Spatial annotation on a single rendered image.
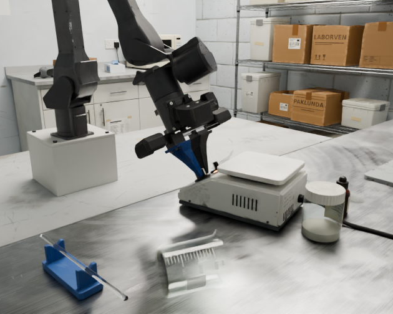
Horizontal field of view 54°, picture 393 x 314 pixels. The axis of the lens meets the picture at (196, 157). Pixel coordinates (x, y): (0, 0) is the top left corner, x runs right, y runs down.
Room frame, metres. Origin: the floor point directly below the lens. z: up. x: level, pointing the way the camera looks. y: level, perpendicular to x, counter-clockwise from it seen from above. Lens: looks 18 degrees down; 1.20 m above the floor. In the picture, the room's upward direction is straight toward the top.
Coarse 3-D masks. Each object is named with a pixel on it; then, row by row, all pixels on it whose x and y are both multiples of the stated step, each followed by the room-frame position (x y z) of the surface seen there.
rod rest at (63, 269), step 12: (60, 240) 0.46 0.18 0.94; (48, 252) 0.45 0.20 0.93; (60, 252) 0.46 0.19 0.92; (48, 264) 0.44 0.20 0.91; (60, 264) 0.44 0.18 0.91; (72, 264) 0.44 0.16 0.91; (96, 264) 0.41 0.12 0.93; (60, 276) 0.42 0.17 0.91; (72, 276) 0.42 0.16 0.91; (84, 276) 0.40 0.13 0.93; (72, 288) 0.39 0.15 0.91; (84, 288) 0.39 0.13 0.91; (96, 288) 0.40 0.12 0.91
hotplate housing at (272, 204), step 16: (224, 176) 0.62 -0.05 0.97; (304, 176) 0.64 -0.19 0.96; (192, 192) 0.63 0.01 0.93; (208, 192) 0.61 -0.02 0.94; (224, 192) 0.60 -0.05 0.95; (240, 192) 0.58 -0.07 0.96; (256, 192) 0.57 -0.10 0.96; (272, 192) 0.56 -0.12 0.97; (288, 192) 0.57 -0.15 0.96; (208, 208) 0.62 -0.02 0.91; (224, 208) 0.60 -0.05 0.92; (240, 208) 0.58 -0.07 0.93; (256, 208) 0.56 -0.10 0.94; (272, 208) 0.55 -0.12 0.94; (288, 208) 0.57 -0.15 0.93; (256, 224) 0.57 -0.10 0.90; (272, 224) 0.55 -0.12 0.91
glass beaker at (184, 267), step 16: (192, 240) 0.42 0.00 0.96; (208, 240) 0.42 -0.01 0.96; (224, 240) 0.41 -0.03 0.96; (160, 256) 0.39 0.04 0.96; (176, 256) 0.39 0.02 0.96; (192, 256) 0.39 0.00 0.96; (208, 256) 0.40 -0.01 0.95; (224, 256) 0.40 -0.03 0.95; (160, 272) 0.40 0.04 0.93; (176, 272) 0.38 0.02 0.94; (192, 272) 0.38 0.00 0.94; (208, 272) 0.39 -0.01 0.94; (224, 272) 0.39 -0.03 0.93; (160, 288) 0.40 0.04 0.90; (176, 288) 0.37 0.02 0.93; (192, 288) 0.38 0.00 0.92
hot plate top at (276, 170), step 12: (240, 156) 0.67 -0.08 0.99; (252, 156) 0.67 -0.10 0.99; (264, 156) 0.67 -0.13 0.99; (276, 156) 0.67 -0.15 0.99; (228, 168) 0.61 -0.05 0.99; (240, 168) 0.61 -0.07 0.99; (252, 168) 0.61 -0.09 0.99; (264, 168) 0.61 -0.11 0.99; (276, 168) 0.61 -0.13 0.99; (288, 168) 0.61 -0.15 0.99; (300, 168) 0.62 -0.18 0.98; (264, 180) 0.56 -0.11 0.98; (276, 180) 0.55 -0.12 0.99
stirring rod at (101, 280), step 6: (42, 234) 0.48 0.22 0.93; (48, 240) 0.46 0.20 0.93; (54, 246) 0.45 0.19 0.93; (60, 246) 0.45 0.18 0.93; (66, 252) 0.43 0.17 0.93; (72, 258) 0.42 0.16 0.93; (78, 264) 0.41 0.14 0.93; (84, 264) 0.41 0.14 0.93; (84, 270) 0.40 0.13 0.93; (90, 270) 0.39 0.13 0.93; (96, 276) 0.38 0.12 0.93; (102, 282) 0.37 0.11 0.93; (108, 282) 0.37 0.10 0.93; (108, 288) 0.36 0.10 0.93; (114, 288) 0.36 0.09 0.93; (120, 294) 0.35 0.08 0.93; (126, 300) 0.34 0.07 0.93
